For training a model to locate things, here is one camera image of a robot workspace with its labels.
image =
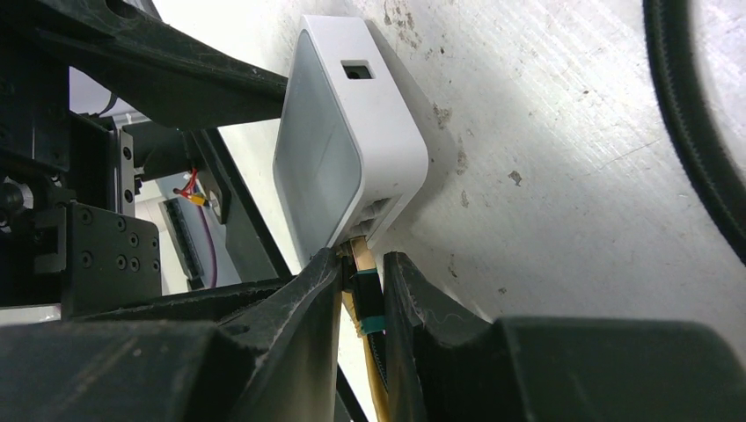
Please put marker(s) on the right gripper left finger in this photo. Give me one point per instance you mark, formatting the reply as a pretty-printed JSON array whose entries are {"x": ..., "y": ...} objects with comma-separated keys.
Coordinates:
[{"x": 262, "y": 352}]

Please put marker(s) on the grey network switch box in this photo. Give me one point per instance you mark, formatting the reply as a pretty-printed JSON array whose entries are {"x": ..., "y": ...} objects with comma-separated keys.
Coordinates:
[{"x": 349, "y": 157}]

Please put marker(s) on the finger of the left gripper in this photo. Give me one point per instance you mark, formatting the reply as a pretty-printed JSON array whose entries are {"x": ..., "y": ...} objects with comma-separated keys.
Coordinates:
[{"x": 170, "y": 77}]

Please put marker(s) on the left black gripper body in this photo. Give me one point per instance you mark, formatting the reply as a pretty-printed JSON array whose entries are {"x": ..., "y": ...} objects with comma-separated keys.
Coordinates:
[{"x": 69, "y": 235}]

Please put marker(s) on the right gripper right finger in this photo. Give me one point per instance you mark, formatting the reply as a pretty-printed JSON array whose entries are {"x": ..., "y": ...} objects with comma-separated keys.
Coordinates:
[{"x": 447, "y": 364}]

